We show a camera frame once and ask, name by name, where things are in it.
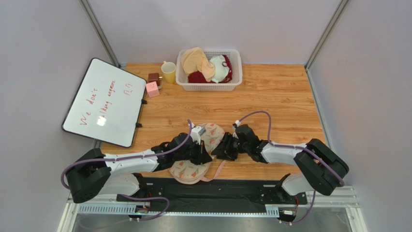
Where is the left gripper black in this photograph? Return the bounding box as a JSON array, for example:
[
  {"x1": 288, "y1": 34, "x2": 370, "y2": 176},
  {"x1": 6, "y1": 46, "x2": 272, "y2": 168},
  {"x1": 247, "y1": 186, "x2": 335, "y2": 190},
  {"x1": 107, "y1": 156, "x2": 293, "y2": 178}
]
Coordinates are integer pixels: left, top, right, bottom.
[{"x1": 174, "y1": 138, "x2": 213, "y2": 165}]

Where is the floral pink laundry bag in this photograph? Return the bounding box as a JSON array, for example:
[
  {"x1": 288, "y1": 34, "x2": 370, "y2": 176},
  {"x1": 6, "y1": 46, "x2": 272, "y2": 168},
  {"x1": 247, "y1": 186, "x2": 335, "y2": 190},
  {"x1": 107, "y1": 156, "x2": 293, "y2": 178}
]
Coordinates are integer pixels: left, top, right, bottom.
[{"x1": 168, "y1": 123, "x2": 226, "y2": 185}]

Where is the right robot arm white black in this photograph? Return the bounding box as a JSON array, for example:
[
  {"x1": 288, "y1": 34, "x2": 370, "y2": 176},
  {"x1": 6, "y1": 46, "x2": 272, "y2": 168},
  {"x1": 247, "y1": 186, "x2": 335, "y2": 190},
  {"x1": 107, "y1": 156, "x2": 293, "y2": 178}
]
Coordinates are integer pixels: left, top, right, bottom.
[{"x1": 212, "y1": 124, "x2": 350, "y2": 203}]

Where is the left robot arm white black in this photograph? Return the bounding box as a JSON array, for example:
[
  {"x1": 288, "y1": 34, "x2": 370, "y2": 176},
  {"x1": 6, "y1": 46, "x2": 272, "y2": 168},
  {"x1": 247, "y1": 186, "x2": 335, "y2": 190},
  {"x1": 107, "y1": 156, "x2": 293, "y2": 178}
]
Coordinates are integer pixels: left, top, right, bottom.
[{"x1": 60, "y1": 133, "x2": 212, "y2": 203}]

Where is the dark red bra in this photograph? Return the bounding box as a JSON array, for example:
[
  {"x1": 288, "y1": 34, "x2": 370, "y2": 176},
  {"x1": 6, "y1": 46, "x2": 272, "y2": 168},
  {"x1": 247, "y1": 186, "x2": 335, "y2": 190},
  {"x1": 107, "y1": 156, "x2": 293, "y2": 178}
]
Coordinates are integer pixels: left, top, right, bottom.
[{"x1": 188, "y1": 55, "x2": 233, "y2": 84}]

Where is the white bra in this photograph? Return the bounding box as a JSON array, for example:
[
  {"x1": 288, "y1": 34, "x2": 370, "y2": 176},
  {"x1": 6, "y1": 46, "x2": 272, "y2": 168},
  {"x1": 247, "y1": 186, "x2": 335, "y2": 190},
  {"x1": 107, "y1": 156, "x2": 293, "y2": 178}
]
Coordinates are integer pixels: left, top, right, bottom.
[{"x1": 210, "y1": 55, "x2": 230, "y2": 83}]

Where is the beige bra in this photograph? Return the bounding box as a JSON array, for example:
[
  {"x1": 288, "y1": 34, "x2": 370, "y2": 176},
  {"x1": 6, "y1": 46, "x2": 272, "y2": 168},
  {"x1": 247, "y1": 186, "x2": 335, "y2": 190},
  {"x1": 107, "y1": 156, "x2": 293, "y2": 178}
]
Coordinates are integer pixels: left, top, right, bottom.
[{"x1": 180, "y1": 47, "x2": 216, "y2": 82}]

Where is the pink cube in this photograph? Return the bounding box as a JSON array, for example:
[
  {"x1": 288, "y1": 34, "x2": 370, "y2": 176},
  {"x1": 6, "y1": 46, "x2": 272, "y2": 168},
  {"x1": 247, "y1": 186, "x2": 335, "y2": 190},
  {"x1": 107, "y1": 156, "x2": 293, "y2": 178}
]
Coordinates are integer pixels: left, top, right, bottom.
[{"x1": 146, "y1": 82, "x2": 160, "y2": 98}]

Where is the dark red cube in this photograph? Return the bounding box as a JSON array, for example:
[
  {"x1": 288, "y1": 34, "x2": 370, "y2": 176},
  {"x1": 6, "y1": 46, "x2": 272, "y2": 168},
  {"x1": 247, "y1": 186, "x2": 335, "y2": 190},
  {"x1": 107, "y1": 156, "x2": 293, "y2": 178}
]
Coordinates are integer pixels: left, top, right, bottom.
[{"x1": 148, "y1": 72, "x2": 162, "y2": 87}]

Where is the yellow mug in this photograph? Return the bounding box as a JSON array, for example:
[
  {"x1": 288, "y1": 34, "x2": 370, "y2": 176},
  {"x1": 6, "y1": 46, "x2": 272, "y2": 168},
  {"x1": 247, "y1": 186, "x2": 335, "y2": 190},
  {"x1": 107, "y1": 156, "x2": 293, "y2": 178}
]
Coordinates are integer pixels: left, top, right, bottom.
[{"x1": 161, "y1": 61, "x2": 177, "y2": 84}]

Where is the white plastic basket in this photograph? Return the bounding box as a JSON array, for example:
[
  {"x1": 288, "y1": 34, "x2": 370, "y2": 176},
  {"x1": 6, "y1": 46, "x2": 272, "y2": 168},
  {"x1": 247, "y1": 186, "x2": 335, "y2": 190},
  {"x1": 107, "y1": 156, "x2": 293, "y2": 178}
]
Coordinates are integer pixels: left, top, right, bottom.
[{"x1": 176, "y1": 48, "x2": 243, "y2": 91}]

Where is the whiteboard with red writing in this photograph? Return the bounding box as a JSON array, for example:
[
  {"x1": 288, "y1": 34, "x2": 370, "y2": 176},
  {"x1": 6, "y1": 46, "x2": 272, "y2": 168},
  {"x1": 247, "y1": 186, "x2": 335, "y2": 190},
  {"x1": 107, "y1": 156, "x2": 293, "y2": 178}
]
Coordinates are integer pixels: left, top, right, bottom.
[{"x1": 62, "y1": 58, "x2": 147, "y2": 147}]

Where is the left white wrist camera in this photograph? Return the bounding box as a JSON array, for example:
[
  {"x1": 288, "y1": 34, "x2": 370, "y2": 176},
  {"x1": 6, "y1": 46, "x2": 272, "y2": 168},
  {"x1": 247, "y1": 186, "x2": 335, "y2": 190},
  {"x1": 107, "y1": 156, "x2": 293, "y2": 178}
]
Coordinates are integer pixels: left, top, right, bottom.
[{"x1": 190, "y1": 126, "x2": 206, "y2": 144}]

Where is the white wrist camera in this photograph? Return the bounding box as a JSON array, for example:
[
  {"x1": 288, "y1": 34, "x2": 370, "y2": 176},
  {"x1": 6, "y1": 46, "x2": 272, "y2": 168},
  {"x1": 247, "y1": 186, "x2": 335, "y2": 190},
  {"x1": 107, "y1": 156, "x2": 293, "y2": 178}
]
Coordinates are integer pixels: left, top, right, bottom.
[
  {"x1": 190, "y1": 126, "x2": 206, "y2": 144},
  {"x1": 232, "y1": 120, "x2": 241, "y2": 130}
]

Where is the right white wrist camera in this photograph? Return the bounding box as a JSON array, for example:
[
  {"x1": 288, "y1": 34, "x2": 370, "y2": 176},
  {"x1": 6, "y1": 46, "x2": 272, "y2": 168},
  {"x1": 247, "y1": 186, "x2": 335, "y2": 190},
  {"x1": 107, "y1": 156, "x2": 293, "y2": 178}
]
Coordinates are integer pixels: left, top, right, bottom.
[{"x1": 232, "y1": 120, "x2": 241, "y2": 130}]

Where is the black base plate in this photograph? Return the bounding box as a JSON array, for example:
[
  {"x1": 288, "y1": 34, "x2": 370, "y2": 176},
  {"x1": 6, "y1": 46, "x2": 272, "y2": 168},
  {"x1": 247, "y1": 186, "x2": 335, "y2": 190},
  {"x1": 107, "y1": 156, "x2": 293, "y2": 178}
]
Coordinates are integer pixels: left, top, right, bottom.
[{"x1": 86, "y1": 174, "x2": 340, "y2": 214}]

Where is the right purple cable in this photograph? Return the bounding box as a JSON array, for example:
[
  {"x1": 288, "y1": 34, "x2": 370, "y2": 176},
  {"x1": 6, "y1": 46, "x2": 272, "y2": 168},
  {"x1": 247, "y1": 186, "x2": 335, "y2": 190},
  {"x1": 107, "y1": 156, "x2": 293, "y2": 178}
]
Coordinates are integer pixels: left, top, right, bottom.
[{"x1": 238, "y1": 110, "x2": 346, "y2": 225}]

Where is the aluminium frame rail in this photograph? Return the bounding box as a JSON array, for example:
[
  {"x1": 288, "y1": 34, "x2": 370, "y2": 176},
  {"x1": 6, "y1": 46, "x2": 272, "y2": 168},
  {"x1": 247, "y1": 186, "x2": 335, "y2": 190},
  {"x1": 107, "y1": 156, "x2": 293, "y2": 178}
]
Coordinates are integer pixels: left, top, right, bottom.
[{"x1": 58, "y1": 186, "x2": 366, "y2": 232}]

